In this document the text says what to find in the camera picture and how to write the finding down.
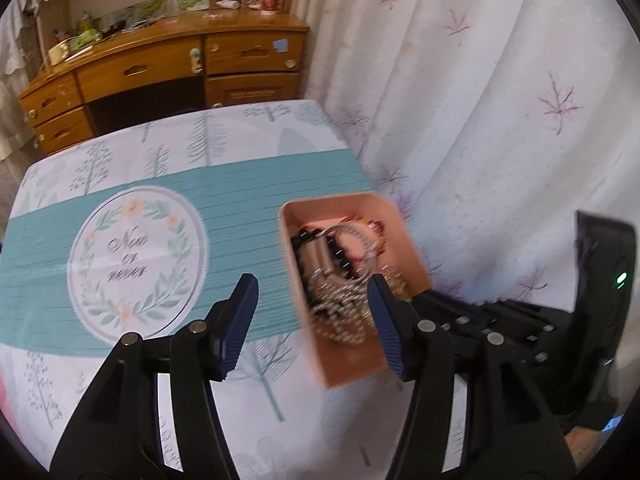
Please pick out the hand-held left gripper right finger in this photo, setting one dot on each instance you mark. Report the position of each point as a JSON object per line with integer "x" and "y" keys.
{"x": 387, "y": 325}

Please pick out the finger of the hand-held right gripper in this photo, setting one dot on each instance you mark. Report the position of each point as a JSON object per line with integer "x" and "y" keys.
{"x": 500, "y": 312}
{"x": 545, "y": 355}

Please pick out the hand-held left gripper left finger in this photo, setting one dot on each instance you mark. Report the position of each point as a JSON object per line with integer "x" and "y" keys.
{"x": 240, "y": 320}

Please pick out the gold pearl hair comb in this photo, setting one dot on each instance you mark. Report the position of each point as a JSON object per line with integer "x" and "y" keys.
{"x": 397, "y": 285}

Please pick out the pink cardboard box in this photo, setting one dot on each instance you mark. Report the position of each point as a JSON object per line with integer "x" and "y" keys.
{"x": 345, "y": 365}

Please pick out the pink smartwatch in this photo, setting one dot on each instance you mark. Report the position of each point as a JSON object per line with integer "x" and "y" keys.
{"x": 317, "y": 260}

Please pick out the person's right forearm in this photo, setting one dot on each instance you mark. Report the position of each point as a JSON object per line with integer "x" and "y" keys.
{"x": 587, "y": 447}

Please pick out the tree print tablecloth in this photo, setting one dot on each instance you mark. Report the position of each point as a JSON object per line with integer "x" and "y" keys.
{"x": 125, "y": 200}

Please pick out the wooden desk with drawers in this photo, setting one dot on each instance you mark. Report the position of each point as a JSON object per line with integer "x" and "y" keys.
{"x": 150, "y": 75}

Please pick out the white tube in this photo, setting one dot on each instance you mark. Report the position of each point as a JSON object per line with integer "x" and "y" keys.
{"x": 228, "y": 4}

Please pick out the white lace cloth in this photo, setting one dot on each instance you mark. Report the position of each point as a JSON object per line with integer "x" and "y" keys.
{"x": 12, "y": 60}

